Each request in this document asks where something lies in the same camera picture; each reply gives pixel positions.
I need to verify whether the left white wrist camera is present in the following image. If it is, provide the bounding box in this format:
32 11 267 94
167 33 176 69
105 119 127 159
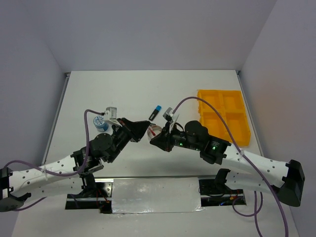
103 107 120 126

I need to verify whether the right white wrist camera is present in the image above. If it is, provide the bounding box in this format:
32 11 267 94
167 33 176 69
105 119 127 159
163 107 179 126

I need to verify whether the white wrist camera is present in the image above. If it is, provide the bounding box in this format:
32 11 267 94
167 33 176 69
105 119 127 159
103 107 120 126
163 107 179 126

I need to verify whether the blue highlighter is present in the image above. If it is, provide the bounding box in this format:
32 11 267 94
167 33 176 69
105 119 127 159
149 105 161 121

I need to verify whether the blue paint jar left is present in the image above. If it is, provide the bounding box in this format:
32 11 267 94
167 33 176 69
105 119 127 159
93 116 109 132

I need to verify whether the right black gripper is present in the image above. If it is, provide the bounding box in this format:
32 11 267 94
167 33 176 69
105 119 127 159
150 120 201 151

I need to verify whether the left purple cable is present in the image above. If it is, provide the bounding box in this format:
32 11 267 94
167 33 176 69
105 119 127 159
4 109 106 212

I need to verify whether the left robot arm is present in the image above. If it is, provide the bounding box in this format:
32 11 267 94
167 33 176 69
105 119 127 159
0 118 151 212

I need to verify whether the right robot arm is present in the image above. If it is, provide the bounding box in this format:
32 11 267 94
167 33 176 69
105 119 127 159
150 120 305 207

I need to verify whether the clear tape roll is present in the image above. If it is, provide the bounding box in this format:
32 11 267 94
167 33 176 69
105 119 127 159
147 124 162 141

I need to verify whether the yellow compartment bin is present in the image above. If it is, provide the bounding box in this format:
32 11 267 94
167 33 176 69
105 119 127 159
197 90 251 147

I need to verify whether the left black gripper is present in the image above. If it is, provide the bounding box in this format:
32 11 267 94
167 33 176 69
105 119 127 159
108 118 152 163

